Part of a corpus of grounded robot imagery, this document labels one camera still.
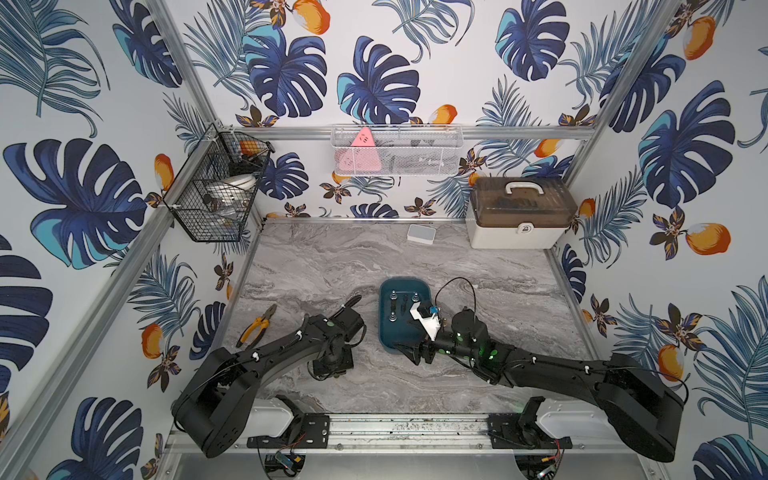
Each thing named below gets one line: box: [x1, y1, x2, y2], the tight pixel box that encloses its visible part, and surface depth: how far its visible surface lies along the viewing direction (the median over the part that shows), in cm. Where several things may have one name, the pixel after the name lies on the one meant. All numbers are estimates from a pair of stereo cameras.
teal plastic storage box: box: [379, 276, 432, 352], surface depth 97 cm
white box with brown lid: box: [467, 177, 578, 249], surface depth 103 cm
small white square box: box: [407, 224, 436, 245], surface depth 119 cm
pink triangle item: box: [340, 127, 382, 172], surface depth 92 cm
